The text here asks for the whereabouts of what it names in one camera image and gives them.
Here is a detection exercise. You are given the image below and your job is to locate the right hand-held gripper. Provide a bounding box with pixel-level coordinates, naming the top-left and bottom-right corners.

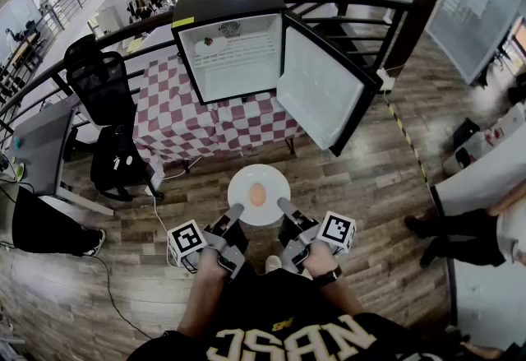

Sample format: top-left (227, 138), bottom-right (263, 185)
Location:
top-left (277, 197), bottom-right (357, 274)

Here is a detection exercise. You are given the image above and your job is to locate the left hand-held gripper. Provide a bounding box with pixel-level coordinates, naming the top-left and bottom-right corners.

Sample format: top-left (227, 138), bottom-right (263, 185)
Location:
top-left (167, 203), bottom-right (250, 280)

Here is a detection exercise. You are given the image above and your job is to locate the brown egg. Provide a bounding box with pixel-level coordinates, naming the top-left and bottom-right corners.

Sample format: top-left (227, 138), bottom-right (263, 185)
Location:
top-left (248, 183), bottom-right (266, 206)

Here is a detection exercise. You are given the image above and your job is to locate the white round plate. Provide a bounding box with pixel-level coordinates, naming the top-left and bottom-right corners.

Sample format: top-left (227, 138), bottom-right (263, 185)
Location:
top-left (227, 164), bottom-right (292, 226)

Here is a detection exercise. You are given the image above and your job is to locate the person's left forearm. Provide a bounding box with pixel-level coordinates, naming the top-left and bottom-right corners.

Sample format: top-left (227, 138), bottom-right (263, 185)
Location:
top-left (176, 271), bottom-right (226, 338)

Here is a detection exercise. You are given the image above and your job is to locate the person's right forearm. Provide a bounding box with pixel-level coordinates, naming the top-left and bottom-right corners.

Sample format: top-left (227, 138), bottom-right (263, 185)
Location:
top-left (318, 277), bottom-right (367, 317)

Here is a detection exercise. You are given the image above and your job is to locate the person's left hand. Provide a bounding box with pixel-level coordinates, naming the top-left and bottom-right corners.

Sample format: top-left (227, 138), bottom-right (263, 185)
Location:
top-left (199, 248), bottom-right (229, 282)

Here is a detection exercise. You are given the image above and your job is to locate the person's right hand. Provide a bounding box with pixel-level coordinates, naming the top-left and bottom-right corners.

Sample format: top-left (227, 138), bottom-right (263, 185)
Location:
top-left (303, 243), bottom-right (340, 276)

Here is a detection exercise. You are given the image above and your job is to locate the black wristwatch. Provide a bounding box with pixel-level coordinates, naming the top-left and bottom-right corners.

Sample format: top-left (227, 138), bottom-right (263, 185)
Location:
top-left (314, 265), bottom-right (343, 286)

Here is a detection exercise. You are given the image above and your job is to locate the person's black lettered shirt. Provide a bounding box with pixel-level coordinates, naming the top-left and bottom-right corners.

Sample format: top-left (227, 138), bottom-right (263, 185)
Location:
top-left (127, 268), bottom-right (465, 361)

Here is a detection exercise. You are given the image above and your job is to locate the red white checkered tablecloth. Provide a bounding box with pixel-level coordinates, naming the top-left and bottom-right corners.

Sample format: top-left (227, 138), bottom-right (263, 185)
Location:
top-left (131, 54), bottom-right (307, 179)

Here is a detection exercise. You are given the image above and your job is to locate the black backpack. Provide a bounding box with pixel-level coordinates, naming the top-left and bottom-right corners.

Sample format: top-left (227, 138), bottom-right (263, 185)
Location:
top-left (89, 124), bottom-right (150, 202)

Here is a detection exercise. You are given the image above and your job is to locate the yellow black hazard tape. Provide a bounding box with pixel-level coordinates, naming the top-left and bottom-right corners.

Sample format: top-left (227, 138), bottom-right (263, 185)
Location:
top-left (384, 98), bottom-right (431, 187)

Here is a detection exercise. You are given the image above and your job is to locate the white black bin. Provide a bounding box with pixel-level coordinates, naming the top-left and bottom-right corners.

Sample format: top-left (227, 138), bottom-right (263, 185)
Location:
top-left (442, 145), bottom-right (478, 176)

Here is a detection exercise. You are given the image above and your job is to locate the black mesh office chair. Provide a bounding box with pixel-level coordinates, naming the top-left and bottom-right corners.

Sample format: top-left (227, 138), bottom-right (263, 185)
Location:
top-left (63, 33), bottom-right (139, 128)

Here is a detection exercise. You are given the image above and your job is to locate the white table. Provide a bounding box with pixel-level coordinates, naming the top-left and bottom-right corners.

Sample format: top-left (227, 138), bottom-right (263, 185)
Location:
top-left (429, 132), bottom-right (526, 217)

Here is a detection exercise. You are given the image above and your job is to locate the grey desk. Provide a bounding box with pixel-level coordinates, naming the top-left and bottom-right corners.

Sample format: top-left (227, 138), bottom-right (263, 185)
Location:
top-left (7, 100), bottom-right (116, 217)

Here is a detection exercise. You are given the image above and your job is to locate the dark wooden curved railing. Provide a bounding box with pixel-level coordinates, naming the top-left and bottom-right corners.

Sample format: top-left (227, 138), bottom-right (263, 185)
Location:
top-left (0, 0), bottom-right (443, 146)

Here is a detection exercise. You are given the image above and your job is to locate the clothes rack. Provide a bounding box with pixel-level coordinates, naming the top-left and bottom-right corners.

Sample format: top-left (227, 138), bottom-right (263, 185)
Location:
top-left (127, 0), bottom-right (176, 24)

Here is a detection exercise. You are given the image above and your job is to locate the white floor cable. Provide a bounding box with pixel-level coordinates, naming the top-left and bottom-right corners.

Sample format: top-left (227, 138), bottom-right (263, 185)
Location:
top-left (144, 157), bottom-right (202, 237)

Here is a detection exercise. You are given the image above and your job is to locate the black floor cable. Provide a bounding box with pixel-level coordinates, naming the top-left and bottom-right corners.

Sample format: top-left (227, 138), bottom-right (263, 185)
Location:
top-left (0, 242), bottom-right (154, 340)

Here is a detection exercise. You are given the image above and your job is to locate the white wall adapter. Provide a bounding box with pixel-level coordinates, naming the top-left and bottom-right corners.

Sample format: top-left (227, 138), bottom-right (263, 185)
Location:
top-left (376, 67), bottom-right (396, 94)

